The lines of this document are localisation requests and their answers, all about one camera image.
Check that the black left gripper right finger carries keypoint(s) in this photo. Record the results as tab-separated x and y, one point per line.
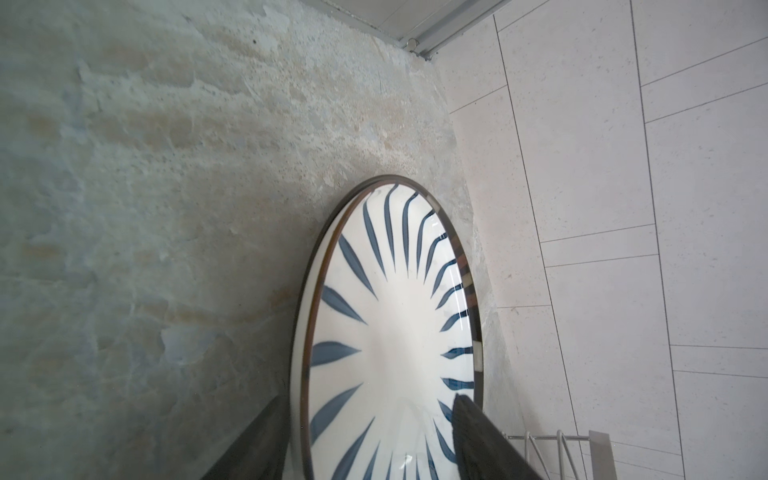
481	451

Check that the white blue radial plate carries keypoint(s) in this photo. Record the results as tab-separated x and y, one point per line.
384	348

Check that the wire metal dish rack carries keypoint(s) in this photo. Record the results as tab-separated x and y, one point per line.
603	465

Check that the dark striped rim plate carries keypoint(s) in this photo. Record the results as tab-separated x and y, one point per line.
474	312

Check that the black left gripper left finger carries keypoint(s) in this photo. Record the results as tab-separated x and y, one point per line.
259	452

